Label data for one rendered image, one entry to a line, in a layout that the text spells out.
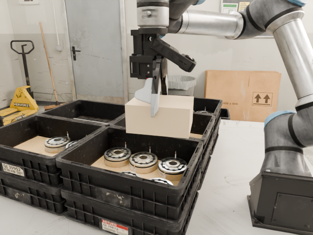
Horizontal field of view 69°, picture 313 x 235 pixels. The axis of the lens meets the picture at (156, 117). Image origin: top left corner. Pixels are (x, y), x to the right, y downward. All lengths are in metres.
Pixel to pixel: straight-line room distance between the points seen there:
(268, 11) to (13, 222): 1.08
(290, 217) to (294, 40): 0.54
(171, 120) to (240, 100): 3.12
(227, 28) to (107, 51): 3.31
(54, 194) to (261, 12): 0.90
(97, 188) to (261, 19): 0.76
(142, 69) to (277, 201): 0.56
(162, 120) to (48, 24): 4.16
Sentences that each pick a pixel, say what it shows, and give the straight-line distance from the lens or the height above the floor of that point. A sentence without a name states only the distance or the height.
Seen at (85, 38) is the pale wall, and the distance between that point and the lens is 4.22.
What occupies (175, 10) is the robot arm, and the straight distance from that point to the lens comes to 0.66.
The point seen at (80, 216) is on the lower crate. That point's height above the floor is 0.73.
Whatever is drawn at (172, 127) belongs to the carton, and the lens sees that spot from 0.56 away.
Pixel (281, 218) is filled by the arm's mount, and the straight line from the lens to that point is 0.86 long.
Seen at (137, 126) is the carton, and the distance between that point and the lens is 0.58.
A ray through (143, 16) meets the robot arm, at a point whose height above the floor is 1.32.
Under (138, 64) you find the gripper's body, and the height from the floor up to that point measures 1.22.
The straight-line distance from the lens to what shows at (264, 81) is 3.68.
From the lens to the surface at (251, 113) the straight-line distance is 3.67.
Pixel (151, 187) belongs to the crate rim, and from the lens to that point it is 0.61.
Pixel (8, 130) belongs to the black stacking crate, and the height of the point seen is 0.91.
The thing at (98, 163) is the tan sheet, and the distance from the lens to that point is 0.90.
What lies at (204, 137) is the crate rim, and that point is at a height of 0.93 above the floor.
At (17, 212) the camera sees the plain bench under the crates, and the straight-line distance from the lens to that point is 0.99.
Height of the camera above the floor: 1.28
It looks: 20 degrees down
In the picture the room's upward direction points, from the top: straight up
